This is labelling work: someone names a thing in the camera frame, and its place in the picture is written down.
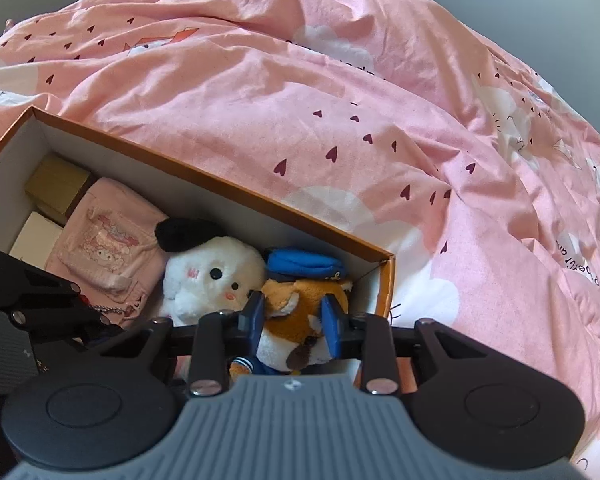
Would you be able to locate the orange cardboard box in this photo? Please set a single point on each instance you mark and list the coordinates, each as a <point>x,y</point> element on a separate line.
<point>230,210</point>

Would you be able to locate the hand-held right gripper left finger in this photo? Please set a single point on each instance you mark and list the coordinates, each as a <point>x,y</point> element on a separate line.
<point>255,320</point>

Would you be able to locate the pink cloth pouch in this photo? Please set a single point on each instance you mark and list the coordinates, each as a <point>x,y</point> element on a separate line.
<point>105,230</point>

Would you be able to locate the brown box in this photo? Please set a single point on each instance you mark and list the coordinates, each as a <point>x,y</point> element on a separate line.
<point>50,211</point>

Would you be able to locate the white black plush dog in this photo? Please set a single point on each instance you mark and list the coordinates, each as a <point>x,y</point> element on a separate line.
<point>205,265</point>

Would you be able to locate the pink printed blanket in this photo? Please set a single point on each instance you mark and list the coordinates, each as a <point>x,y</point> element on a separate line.
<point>330,85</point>

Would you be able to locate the yellow box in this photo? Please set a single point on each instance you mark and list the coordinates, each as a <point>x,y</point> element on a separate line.
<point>55,182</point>

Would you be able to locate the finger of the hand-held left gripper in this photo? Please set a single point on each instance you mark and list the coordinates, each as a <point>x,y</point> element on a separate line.
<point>55,322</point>

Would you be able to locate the long white box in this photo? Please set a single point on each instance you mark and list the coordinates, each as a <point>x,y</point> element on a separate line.
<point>35,237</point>

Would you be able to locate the orange plush toy blue hat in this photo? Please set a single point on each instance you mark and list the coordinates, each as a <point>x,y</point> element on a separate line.
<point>290,305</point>

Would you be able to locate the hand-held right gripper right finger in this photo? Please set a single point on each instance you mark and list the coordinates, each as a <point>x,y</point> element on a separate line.
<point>332,327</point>

